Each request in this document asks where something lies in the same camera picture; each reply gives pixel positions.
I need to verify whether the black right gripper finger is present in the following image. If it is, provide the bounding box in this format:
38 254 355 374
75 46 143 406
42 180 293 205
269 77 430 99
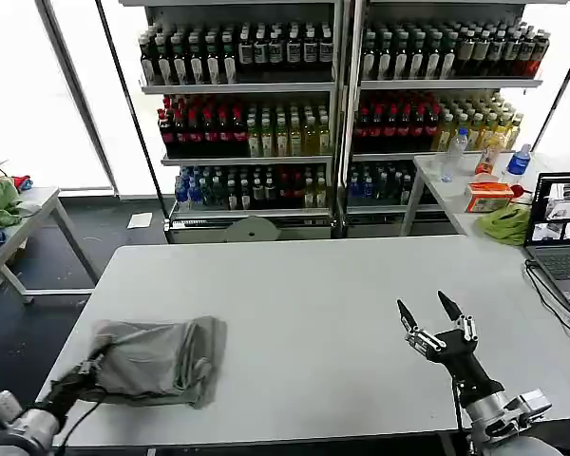
396 298 439 356
437 290 478 342

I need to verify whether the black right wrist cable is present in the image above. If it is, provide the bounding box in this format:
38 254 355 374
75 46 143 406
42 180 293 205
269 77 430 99
449 378 472 456

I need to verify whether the green cloth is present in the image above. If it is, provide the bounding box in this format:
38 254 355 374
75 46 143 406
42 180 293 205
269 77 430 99
0 178 26 228
478 202 533 247

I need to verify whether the white side table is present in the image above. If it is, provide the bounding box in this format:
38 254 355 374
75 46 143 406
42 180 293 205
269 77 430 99
401 150 570 248

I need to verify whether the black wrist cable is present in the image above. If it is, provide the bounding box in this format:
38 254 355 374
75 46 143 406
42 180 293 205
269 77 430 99
449 378 472 456
51 387 108 448

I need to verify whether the grey open laptop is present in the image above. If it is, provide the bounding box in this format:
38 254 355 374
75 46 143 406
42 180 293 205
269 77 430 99
523 171 570 315

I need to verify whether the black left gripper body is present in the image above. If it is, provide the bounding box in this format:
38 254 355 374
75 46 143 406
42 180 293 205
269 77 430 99
39 367 102 420

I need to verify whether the grey side table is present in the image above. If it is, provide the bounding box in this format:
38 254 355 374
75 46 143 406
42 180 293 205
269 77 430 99
0 186 101 308

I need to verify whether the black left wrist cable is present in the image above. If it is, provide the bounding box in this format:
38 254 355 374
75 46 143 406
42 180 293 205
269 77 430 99
51 387 108 448

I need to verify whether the grey printed t-shirt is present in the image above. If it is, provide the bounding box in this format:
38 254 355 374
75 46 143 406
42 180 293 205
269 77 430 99
90 315 228 410

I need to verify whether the round grey disc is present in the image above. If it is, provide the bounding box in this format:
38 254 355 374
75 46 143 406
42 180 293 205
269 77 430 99
224 214 281 245

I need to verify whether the orange juice bottle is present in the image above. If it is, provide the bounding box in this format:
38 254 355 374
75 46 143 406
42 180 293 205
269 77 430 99
474 137 503 176

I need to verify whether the blue label water bottle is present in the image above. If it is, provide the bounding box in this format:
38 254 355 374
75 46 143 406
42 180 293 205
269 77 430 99
506 142 534 177

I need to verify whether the black laptop cable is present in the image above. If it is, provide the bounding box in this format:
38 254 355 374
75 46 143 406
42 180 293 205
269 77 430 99
524 258 570 356

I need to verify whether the clear water bottle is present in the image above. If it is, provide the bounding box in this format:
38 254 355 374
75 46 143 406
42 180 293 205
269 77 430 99
440 126 470 184

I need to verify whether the metal shelf with bottles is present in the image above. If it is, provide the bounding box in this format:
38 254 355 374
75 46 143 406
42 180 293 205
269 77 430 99
344 0 552 238
118 0 346 244

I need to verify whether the orange tissue box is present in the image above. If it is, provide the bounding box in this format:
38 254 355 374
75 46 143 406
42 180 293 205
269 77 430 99
464 180 516 214

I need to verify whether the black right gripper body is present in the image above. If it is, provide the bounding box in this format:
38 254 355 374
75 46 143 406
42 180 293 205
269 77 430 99
431 327 505 410

